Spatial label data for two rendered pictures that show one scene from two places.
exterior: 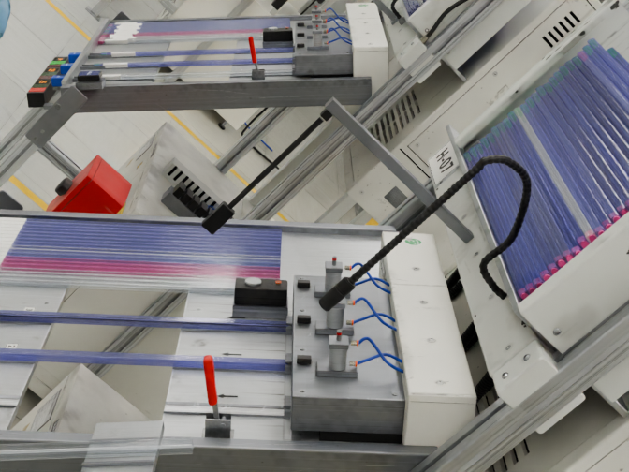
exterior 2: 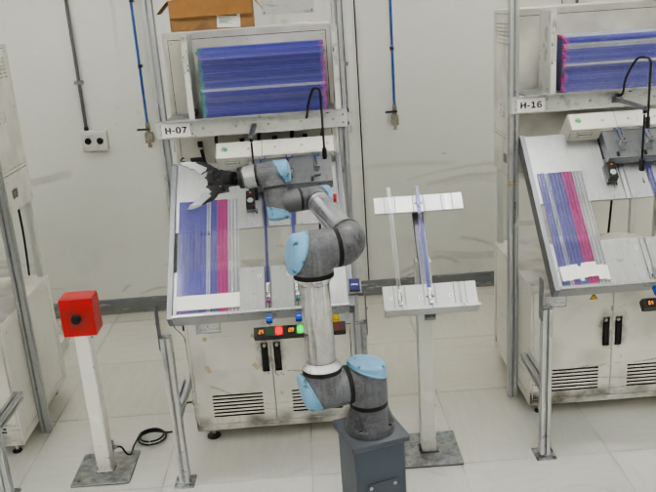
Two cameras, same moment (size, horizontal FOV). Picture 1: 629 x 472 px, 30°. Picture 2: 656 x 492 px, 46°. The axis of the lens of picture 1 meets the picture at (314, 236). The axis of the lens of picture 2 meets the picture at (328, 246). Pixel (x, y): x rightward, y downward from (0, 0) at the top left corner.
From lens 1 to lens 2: 2.88 m
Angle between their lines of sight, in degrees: 70
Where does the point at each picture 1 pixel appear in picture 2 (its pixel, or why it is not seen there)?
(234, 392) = not seen: hidden behind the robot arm
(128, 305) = (21, 354)
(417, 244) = (226, 147)
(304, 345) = (301, 180)
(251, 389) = not seen: hidden behind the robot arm
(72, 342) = (26, 393)
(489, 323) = (313, 123)
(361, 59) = not seen: outside the picture
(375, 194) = (12, 202)
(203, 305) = (248, 222)
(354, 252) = (194, 179)
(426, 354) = (310, 145)
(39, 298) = (249, 274)
